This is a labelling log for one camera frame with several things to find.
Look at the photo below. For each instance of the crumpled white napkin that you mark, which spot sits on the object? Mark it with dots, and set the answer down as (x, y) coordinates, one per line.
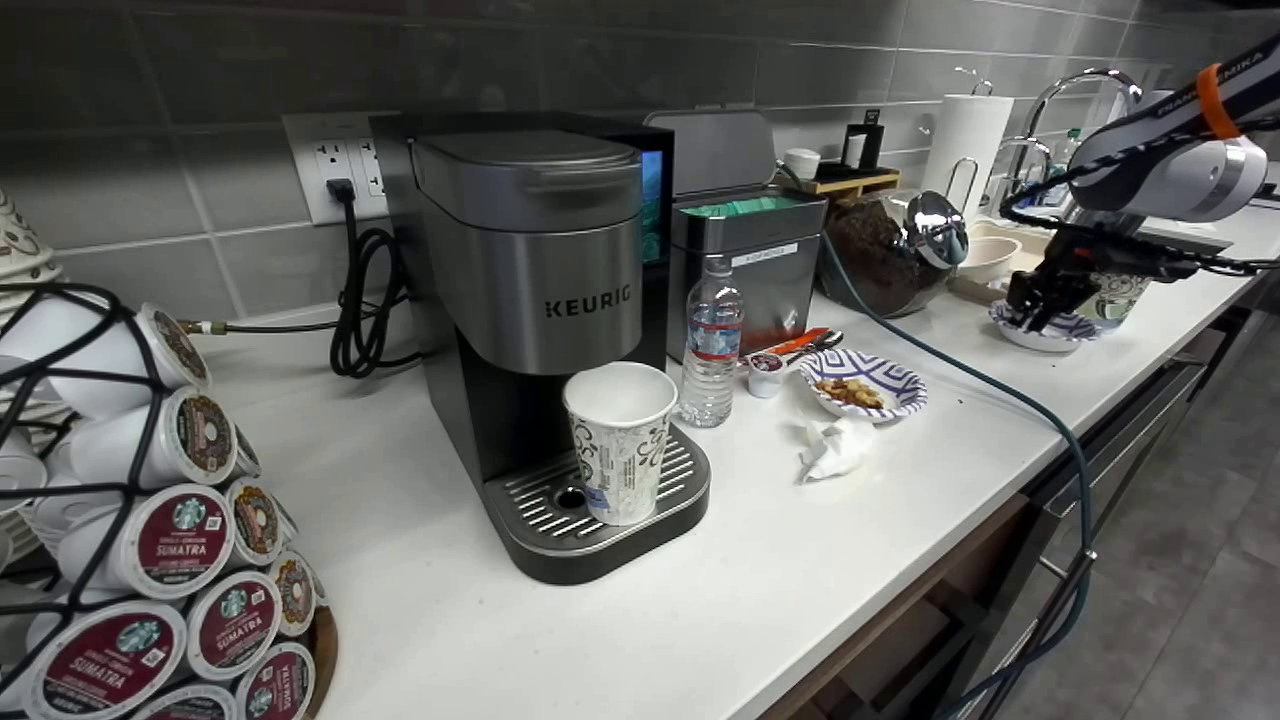
(834, 450)

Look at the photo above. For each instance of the metal paper towel holder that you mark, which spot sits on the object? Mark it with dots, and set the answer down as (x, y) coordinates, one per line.
(960, 181)

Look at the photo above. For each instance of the blue patterned plate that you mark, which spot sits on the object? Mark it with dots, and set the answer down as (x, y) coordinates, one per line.
(860, 386)

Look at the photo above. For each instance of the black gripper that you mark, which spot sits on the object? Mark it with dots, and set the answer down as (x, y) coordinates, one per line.
(1122, 255)

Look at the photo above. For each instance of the blue patterned ceramic bowl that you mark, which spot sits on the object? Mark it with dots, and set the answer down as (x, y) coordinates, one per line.
(1055, 335)

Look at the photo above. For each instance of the silver Keurig coffee machine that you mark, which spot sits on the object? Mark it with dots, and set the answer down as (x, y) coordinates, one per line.
(533, 266)

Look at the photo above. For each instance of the small white creamer cup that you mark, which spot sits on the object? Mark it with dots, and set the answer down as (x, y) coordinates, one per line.
(767, 382)

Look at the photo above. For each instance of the chrome sink faucet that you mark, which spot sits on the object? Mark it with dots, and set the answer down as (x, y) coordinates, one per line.
(1080, 81)

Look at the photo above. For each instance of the glass coffee bean jar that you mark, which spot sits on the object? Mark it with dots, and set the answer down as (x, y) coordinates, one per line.
(887, 260)

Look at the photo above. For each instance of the silver box green top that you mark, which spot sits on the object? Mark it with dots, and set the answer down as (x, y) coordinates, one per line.
(747, 275)

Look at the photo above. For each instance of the wooden cutting board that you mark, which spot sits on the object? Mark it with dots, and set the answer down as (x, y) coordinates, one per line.
(852, 181)

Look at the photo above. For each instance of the grey box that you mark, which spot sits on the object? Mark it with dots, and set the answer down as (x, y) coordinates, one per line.
(721, 149)

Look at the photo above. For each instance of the white wall outlet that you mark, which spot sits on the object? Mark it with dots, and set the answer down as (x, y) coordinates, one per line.
(326, 155)

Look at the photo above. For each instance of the plain white bowl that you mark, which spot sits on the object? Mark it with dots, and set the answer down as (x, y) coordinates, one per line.
(984, 259)

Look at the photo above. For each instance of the clear plastic water bottle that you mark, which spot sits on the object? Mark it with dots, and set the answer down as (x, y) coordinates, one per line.
(709, 340)

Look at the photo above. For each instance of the black container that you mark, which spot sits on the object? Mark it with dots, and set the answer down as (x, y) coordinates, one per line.
(866, 143)

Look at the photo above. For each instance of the patterned paper cup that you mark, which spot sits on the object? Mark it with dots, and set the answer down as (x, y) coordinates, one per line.
(621, 440)
(1116, 300)

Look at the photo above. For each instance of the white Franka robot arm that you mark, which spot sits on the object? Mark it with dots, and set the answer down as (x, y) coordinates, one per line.
(1172, 172)

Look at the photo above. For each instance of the red orange snack packet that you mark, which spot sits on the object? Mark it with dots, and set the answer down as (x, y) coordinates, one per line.
(795, 348)

